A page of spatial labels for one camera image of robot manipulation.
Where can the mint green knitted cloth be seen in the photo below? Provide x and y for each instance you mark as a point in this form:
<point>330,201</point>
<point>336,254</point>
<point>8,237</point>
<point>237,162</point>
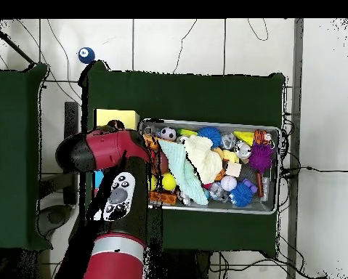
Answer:
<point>182,168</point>

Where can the cream knitted cloth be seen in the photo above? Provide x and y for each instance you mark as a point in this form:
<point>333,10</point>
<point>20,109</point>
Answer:
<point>204,159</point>

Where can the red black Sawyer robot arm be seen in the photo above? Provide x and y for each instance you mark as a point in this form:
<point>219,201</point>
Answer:
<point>109,148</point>

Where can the wooden box with three holes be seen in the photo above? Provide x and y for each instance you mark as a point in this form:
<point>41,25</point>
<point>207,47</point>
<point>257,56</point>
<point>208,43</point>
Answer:
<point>118,117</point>

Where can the metal mesh bin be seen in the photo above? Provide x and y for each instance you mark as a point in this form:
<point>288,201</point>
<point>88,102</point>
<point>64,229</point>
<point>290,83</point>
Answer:
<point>220,207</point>

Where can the brown toy football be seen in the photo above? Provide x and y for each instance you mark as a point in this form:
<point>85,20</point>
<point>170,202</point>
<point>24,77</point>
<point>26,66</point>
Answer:
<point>162,164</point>

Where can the small soccer ball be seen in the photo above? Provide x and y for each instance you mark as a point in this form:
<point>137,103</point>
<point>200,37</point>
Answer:
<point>168,133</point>

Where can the large yellow ball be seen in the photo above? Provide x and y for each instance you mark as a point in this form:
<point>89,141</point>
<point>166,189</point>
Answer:
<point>169,182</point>

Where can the blue spiky ball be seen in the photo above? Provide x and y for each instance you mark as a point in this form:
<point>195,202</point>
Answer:
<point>211,135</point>
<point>240,195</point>

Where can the orange ribbed toy block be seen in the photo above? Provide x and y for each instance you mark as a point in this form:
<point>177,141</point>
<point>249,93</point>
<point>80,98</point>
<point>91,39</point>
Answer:
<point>165,197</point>

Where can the dark green tablecloth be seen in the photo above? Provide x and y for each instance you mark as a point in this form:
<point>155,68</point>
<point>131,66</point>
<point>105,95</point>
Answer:
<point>191,96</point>

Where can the white baseball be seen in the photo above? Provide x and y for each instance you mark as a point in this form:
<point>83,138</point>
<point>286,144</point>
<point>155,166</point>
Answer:
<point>228,183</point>

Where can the purple spiky ball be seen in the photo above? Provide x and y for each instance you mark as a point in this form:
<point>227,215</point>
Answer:
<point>260,157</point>

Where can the orange striped tiger plush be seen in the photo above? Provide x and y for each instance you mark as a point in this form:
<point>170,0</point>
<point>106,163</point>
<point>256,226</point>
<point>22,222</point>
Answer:
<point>260,136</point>

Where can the dark blue ball white spot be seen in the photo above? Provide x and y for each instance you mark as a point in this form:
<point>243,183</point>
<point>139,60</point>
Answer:
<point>86,55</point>

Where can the dark green side table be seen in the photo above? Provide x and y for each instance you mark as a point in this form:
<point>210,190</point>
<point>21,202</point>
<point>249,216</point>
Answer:
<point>13,130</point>

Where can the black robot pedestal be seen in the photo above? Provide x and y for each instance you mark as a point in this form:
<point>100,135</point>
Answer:
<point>185,267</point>

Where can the grey metal rail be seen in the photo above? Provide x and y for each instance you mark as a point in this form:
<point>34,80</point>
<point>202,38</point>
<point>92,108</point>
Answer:
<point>298,58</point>

